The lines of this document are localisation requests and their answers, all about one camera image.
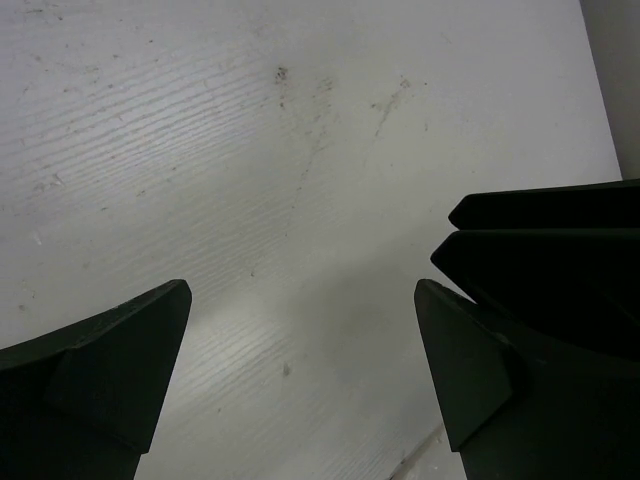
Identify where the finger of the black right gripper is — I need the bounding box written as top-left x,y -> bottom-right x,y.
448,179 -> 639,230
431,228 -> 639,370

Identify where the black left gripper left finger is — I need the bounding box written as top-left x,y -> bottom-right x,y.
1,279 -> 192,479

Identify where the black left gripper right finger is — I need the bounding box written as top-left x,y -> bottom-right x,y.
414,279 -> 639,479

